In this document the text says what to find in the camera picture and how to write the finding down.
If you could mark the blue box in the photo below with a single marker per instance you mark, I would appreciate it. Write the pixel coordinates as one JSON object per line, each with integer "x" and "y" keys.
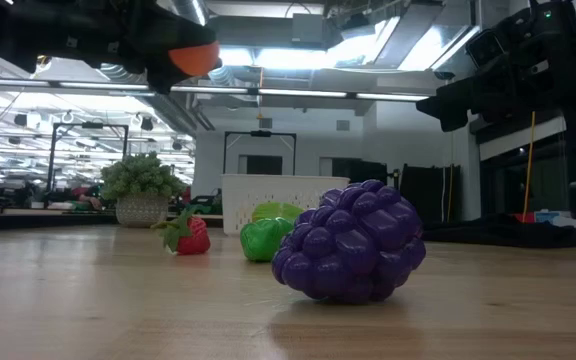
{"x": 553, "y": 216}

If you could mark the purple toy grapes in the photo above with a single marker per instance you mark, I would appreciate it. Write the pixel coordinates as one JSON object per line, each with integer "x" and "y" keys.
{"x": 353, "y": 245}

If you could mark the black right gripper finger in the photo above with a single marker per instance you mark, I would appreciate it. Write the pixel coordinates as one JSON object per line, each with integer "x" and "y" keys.
{"x": 490, "y": 47}
{"x": 450, "y": 105}

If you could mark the white plastic basket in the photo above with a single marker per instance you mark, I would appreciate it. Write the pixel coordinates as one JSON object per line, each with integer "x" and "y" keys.
{"x": 248, "y": 195}

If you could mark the red box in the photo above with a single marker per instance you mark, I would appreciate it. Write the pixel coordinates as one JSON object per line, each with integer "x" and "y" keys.
{"x": 527, "y": 217}

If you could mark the green toy cucumber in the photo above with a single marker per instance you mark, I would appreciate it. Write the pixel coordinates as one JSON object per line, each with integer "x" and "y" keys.
{"x": 260, "y": 240}

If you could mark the yellow orange toy bell pepper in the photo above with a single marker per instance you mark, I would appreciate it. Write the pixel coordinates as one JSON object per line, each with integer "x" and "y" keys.
{"x": 195, "y": 59}

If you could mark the person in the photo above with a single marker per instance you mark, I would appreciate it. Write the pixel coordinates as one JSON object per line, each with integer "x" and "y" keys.
{"x": 88, "y": 197}

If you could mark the black cloth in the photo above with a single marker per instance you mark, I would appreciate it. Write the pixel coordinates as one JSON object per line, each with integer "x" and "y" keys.
{"x": 493, "y": 230}

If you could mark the black panel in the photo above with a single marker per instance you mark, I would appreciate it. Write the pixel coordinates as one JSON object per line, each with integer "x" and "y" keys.
{"x": 428, "y": 192}

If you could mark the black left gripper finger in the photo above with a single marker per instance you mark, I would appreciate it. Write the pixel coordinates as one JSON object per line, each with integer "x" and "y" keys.
{"x": 160, "y": 77}
{"x": 168, "y": 27}

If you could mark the red toy strawberry with leaves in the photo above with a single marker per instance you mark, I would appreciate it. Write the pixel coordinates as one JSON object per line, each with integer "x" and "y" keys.
{"x": 195, "y": 237}

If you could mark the silver ventilation duct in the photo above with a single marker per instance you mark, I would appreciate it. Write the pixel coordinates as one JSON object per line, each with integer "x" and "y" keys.
{"x": 190, "y": 11}

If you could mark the light green toy vegetable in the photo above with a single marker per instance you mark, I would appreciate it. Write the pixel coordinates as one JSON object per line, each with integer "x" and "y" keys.
{"x": 275, "y": 211}

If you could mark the pale green bushy potted plant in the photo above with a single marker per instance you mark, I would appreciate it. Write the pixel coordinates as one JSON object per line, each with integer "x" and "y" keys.
{"x": 140, "y": 180}

